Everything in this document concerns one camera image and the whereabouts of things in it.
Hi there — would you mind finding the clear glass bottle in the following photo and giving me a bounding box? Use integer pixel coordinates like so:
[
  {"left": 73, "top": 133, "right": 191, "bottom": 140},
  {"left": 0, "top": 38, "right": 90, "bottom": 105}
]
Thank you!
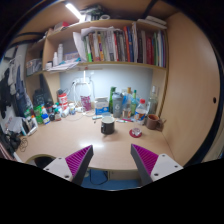
[{"left": 148, "top": 85, "right": 159, "bottom": 116}]

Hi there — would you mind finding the green plastic bottle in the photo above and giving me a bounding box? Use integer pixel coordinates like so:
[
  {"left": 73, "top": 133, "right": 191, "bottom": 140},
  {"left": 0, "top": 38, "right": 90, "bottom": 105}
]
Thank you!
[{"left": 108, "top": 86, "right": 117, "bottom": 114}]

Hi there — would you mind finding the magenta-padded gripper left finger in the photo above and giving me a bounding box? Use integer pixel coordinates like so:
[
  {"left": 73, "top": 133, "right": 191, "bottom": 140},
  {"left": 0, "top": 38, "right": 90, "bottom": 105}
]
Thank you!
[{"left": 43, "top": 144, "right": 95, "bottom": 186}]

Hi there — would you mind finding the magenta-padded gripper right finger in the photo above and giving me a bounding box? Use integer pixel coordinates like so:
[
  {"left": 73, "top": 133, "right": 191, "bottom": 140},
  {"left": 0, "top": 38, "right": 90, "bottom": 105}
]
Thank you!
[{"left": 129, "top": 143, "right": 184, "bottom": 186}]

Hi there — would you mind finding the white and blue carton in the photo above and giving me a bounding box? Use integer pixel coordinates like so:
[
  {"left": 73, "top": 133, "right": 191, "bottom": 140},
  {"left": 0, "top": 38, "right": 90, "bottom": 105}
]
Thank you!
[{"left": 94, "top": 96, "right": 110, "bottom": 116}]

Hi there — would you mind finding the ceiling light tube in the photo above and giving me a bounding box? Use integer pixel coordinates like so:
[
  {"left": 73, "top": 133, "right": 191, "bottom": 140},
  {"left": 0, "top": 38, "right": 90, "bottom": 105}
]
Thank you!
[{"left": 64, "top": 2, "right": 84, "bottom": 21}]

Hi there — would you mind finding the brown mug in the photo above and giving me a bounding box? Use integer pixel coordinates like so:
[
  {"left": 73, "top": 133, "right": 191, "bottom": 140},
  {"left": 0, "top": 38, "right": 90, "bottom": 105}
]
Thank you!
[{"left": 145, "top": 113, "right": 164, "bottom": 131}]

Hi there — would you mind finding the black mug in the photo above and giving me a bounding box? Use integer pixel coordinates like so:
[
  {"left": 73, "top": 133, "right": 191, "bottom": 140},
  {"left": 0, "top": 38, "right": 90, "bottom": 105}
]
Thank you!
[{"left": 100, "top": 115, "right": 116, "bottom": 136}]

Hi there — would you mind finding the wooden shelf unit with books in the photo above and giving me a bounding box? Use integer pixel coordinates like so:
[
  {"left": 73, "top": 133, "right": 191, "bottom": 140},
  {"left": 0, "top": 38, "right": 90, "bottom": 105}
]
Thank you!
[{"left": 24, "top": 4, "right": 168, "bottom": 74}]

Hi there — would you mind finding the magenta pouch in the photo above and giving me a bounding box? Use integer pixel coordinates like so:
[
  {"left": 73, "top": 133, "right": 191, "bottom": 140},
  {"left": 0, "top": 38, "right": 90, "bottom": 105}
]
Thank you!
[{"left": 80, "top": 95, "right": 93, "bottom": 113}]

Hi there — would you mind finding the white wall socket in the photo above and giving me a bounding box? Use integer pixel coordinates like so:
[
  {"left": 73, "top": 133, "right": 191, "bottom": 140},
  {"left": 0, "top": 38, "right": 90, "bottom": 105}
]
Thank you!
[{"left": 73, "top": 78, "right": 88, "bottom": 86}]

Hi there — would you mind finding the flat round red coaster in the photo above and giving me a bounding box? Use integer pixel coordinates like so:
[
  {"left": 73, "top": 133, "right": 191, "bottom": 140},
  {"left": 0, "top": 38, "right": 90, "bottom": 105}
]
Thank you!
[{"left": 128, "top": 128, "right": 143, "bottom": 139}]

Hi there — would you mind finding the yellow-capped bottle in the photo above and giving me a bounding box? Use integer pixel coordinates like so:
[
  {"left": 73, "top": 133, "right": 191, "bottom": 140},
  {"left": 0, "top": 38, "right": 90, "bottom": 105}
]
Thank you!
[{"left": 123, "top": 87, "right": 133, "bottom": 111}]

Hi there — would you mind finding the grey shaker bottle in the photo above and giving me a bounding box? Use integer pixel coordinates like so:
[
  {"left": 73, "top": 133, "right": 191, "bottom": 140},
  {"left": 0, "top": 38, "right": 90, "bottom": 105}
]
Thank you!
[{"left": 111, "top": 92, "right": 124, "bottom": 119}]

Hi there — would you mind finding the clear red-capped water bottle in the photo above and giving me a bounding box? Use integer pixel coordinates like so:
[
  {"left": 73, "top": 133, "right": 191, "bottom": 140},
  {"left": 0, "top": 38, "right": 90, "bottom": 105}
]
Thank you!
[{"left": 131, "top": 98, "right": 149, "bottom": 137}]

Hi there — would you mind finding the small green glass bottle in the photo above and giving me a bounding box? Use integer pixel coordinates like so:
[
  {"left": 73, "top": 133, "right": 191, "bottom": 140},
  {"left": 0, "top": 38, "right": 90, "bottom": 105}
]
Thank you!
[{"left": 130, "top": 89, "right": 139, "bottom": 116}]

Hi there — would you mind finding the red and white can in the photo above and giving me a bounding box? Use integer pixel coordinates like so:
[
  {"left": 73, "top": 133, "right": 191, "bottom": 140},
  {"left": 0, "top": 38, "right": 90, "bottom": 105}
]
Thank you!
[{"left": 57, "top": 93, "right": 69, "bottom": 111}]

